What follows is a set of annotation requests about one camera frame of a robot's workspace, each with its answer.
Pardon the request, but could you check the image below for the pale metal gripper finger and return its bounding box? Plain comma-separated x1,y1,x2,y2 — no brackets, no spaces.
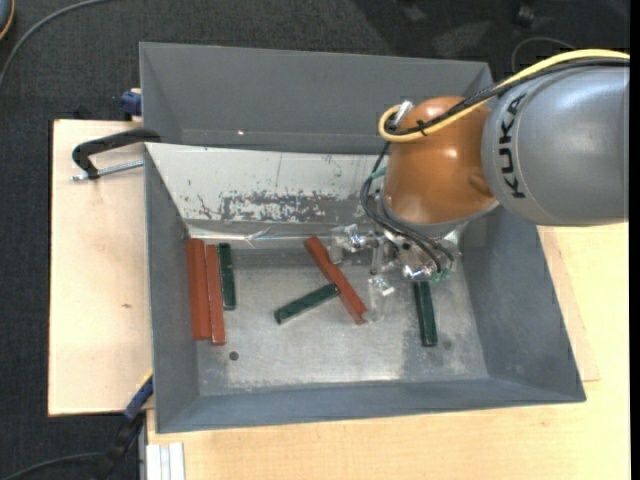
368,262,431,322
328,223,369,265

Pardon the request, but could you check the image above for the red-brown flat block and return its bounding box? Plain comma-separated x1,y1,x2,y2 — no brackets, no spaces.
204,243,228,347
303,235,369,326
186,238,212,342

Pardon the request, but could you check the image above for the dark green flat block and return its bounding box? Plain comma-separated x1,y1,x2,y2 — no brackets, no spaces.
216,242,238,311
273,282,342,326
412,279,440,348

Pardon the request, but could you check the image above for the grey metal bin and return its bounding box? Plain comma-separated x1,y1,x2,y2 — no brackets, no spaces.
138,41,587,434

